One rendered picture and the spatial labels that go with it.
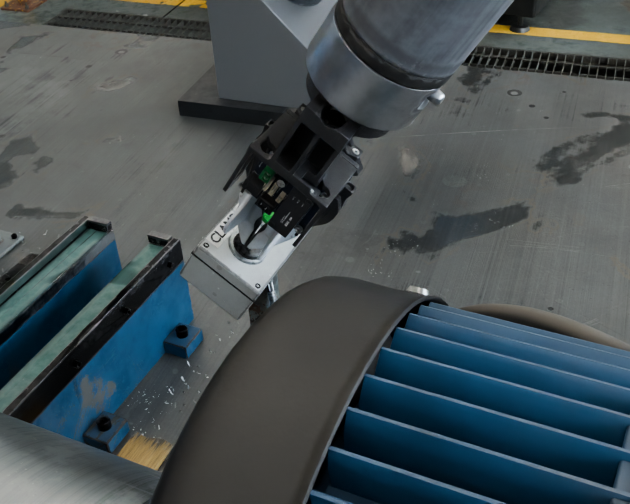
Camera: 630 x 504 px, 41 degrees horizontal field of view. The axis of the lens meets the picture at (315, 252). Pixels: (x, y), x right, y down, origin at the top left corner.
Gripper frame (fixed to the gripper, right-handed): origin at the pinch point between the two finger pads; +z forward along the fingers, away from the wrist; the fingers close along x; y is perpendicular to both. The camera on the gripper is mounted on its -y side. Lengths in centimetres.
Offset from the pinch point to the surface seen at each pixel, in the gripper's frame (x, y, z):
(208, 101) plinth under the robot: -25, -63, 47
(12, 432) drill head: -2.8, 30.0, -4.5
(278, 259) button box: 3.1, -1.3, 2.4
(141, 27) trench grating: -118, -260, 209
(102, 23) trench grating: -135, -257, 219
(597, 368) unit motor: 12, 35, -40
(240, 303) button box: 2.9, 3.5, 5.0
